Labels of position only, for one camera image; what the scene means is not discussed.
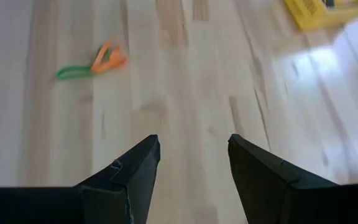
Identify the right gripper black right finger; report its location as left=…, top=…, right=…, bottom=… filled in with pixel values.
left=227, top=133, right=339, bottom=224

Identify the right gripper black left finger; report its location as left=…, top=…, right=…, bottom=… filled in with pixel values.
left=73, top=134, right=162, bottom=224

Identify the orange rubber band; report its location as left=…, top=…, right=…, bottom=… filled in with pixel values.
left=91, top=39, right=129, bottom=75

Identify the green rubber band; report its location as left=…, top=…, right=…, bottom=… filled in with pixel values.
left=55, top=63, right=94, bottom=81

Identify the yellow slotted plastic basket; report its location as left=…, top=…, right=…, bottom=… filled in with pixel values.
left=283, top=0, right=358, bottom=32

